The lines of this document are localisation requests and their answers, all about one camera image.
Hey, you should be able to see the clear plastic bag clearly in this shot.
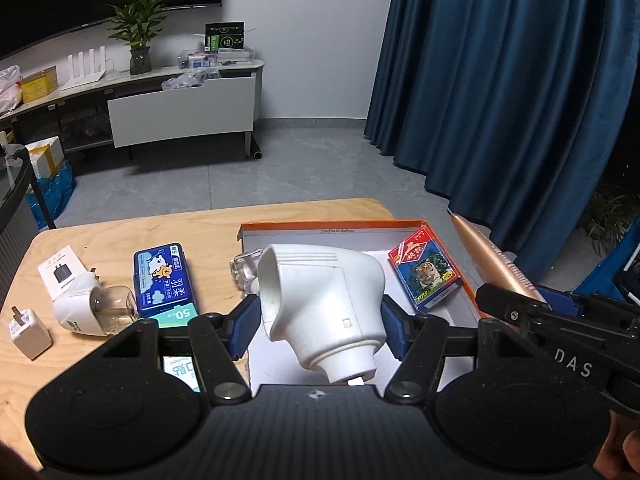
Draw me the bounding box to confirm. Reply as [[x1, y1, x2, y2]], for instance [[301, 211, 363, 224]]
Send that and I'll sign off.
[[161, 70, 221, 92]]

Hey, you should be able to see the white plug-in repellent heater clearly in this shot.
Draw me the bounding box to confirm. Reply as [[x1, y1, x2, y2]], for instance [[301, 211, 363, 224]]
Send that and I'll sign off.
[[256, 243, 387, 388]]

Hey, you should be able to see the white charger plug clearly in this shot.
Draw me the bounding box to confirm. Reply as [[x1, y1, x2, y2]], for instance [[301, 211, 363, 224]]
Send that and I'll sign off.
[[6, 306, 52, 361]]

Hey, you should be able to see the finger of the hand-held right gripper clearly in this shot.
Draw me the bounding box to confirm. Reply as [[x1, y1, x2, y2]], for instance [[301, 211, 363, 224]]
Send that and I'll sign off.
[[475, 284, 551, 333], [537, 287, 640, 318]]

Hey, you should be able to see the white plastic bag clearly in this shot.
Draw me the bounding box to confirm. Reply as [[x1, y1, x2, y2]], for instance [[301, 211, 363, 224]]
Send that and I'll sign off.
[[0, 65, 23, 113]]

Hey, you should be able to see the green plant in glass vase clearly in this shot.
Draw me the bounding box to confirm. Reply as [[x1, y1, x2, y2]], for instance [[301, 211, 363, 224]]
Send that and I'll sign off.
[[106, 0, 181, 77]]

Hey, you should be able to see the clear plastic storage box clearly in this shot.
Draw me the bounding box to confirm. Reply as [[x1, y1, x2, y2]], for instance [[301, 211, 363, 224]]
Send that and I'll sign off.
[[177, 47, 218, 70]]

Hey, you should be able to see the person's right hand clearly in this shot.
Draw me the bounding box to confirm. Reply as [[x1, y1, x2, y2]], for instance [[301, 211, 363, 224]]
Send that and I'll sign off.
[[592, 412, 640, 480]]

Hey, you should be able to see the shallow orange cardboard box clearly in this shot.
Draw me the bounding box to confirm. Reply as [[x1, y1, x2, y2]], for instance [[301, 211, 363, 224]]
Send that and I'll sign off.
[[237, 217, 483, 396]]

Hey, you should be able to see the white charger box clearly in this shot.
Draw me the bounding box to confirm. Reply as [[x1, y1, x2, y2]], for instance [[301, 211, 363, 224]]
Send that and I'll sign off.
[[37, 245, 93, 303]]

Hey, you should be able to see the leafy green floor plant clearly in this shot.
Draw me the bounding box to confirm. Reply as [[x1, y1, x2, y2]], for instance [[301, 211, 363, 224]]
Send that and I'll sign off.
[[585, 182, 633, 256]]

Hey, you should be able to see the white and yellow carton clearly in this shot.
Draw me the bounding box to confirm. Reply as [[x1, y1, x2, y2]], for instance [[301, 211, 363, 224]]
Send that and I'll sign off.
[[25, 136, 66, 179]]

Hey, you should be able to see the yellow cardboard box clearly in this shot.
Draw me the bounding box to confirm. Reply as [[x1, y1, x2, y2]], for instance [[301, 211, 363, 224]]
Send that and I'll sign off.
[[20, 66, 58, 103]]

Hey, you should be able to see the blue curtain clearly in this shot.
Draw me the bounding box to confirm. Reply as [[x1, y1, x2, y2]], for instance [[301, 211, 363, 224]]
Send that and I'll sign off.
[[364, 0, 640, 266]]

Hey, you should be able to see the green face mask pack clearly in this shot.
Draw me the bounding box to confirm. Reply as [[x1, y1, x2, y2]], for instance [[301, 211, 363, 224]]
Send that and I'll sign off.
[[131, 302, 203, 395]]

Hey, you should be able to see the blue plastic bag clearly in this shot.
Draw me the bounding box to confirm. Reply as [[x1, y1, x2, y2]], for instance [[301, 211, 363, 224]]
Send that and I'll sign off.
[[25, 160, 77, 231]]

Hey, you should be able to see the black oval side table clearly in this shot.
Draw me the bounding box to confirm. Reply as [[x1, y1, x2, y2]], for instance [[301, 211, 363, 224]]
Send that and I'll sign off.
[[0, 145, 56, 261]]

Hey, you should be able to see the black and green box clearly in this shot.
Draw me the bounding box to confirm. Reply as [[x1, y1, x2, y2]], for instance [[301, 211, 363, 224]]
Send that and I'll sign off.
[[205, 21, 246, 52]]

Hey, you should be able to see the small clear plastic bottle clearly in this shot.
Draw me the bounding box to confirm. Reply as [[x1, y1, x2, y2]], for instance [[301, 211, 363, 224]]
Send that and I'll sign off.
[[230, 249, 266, 293]]

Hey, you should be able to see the blue cartoon tissue pack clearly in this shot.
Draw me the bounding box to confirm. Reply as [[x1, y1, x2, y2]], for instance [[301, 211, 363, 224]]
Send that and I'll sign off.
[[132, 242, 201, 320]]

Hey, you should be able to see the white repellent heater with bottle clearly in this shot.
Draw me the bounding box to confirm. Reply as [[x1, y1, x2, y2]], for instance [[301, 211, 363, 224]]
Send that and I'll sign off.
[[52, 270, 138, 337]]

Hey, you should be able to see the tiger print card pack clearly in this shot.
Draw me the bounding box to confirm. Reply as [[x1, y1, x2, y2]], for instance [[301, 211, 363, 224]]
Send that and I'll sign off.
[[387, 226, 463, 311]]

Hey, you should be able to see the white television cabinet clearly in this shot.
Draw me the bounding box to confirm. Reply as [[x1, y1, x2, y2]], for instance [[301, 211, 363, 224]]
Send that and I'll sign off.
[[0, 57, 266, 161]]

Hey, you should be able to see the rose gold pen-shaped device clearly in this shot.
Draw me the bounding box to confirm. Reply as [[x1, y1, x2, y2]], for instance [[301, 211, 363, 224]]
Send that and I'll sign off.
[[449, 209, 546, 303]]

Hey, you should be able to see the white router with antennas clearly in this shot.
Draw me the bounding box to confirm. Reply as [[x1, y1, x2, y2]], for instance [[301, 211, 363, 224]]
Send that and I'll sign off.
[[60, 46, 108, 92]]

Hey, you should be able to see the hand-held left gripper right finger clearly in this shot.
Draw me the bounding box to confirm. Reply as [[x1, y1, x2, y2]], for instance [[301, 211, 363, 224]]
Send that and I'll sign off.
[[381, 295, 549, 407]]

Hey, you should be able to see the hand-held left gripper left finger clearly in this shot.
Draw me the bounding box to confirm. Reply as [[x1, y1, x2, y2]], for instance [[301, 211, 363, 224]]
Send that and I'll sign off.
[[90, 294, 262, 407]]

